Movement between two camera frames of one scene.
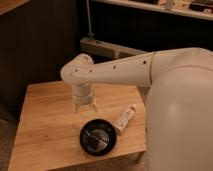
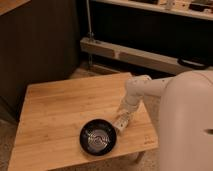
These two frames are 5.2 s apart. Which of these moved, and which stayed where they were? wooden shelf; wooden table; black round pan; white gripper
Moved: white gripper
Stayed: wooden table; wooden shelf; black round pan
